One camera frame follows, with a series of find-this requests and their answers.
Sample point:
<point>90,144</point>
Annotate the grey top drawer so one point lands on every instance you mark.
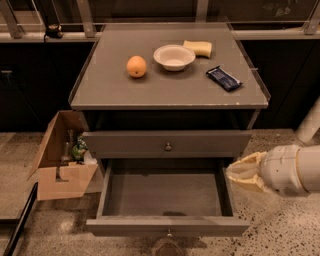
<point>167,144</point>

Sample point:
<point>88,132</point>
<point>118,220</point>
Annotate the green patterned item in box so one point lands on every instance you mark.
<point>79,149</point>

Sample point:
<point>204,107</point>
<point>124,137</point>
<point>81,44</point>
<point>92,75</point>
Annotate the brown cardboard box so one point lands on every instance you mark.
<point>59,176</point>

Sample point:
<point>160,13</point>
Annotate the black bar on floor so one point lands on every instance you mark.
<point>18,223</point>

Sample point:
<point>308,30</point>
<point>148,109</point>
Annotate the yellow sponge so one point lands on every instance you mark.
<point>200,48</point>

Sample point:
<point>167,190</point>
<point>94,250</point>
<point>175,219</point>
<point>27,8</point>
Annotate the small dark object on ledge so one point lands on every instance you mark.
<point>54,31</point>

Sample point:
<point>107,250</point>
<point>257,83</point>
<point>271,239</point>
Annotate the grey drawer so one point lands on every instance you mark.
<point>173,197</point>
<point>167,144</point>

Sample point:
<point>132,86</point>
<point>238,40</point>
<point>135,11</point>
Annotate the dark blue snack packet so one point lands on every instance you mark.
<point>223,79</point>

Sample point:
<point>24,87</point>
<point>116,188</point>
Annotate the orange fruit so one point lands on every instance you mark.
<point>136,67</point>

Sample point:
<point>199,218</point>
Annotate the grey wooden drawer cabinet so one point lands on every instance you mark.
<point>111,100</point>

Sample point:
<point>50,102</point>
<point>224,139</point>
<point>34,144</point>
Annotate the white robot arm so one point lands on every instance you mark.
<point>286,170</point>

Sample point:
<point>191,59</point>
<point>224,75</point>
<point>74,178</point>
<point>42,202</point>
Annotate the white bowl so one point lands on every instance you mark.
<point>174,57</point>

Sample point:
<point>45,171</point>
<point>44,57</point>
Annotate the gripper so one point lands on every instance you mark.
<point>279,169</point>

